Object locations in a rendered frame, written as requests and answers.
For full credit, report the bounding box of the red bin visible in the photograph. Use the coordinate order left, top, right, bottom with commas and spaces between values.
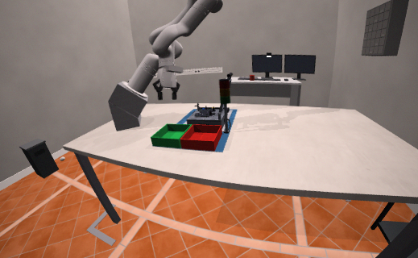
180, 124, 222, 152

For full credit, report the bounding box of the green open bin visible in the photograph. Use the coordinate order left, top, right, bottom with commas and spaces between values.
151, 124, 192, 148

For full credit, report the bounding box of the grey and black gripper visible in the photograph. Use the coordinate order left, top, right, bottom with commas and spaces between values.
152, 68, 180, 100

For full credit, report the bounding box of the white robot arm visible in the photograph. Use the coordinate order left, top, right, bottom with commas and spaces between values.
122, 0, 223, 98

